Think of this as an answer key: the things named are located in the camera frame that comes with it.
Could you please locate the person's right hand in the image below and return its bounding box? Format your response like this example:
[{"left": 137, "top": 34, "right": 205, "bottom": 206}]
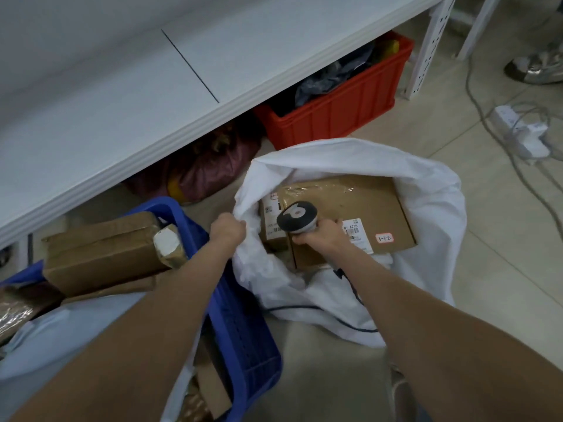
[{"left": 291, "top": 218, "right": 355, "bottom": 268}]

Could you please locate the person's left forearm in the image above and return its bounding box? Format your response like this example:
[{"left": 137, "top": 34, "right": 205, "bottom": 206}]
[{"left": 8, "top": 241, "right": 238, "bottom": 422}]

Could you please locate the person's left hand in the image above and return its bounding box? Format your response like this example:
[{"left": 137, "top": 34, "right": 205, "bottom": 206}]
[{"left": 209, "top": 213, "right": 247, "bottom": 260}]

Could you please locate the small brown cardboard parcel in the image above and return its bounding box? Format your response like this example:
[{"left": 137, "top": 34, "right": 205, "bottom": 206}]
[{"left": 258, "top": 192, "right": 293, "bottom": 253}]

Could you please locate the blue plastic crate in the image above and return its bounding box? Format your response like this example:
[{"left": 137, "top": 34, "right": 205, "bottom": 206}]
[{"left": 0, "top": 196, "right": 283, "bottom": 422}]

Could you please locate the dark red sack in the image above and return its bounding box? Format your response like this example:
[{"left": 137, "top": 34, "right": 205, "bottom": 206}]
[{"left": 123, "top": 120, "right": 264, "bottom": 205}]

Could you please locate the red plastic crate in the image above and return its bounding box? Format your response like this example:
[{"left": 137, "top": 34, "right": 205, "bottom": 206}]
[{"left": 254, "top": 31, "right": 415, "bottom": 151}]

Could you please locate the white woven sack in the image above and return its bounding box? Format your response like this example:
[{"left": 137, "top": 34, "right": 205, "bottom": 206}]
[{"left": 232, "top": 137, "right": 468, "bottom": 350}]

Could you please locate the black scanner cable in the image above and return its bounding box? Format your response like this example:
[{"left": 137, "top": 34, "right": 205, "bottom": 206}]
[{"left": 263, "top": 267, "right": 379, "bottom": 335}]

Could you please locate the grey floor cable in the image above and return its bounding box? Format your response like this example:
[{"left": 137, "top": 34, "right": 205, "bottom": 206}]
[{"left": 464, "top": 56, "right": 563, "bottom": 242}]

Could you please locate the large cardboard box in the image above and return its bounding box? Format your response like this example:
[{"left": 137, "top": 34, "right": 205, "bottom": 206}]
[{"left": 277, "top": 174, "right": 418, "bottom": 271}]

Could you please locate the white power strip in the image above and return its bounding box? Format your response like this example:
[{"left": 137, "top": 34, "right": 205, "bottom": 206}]
[{"left": 489, "top": 105, "right": 553, "bottom": 159}]

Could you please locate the white metal shelf rack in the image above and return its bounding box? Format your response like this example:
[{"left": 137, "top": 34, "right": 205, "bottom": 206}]
[
  {"left": 0, "top": 0, "right": 458, "bottom": 251},
  {"left": 455, "top": 0, "right": 504, "bottom": 62}
]

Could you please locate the pile of parcels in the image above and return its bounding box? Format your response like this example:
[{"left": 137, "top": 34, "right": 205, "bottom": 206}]
[{"left": 0, "top": 210, "right": 234, "bottom": 422}]

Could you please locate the person's right forearm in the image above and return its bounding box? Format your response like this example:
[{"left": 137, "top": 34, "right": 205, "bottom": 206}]
[{"left": 327, "top": 248, "right": 563, "bottom": 422}]

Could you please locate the white power adapter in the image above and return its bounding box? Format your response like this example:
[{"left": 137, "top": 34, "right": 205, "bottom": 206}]
[{"left": 514, "top": 121, "right": 550, "bottom": 141}]

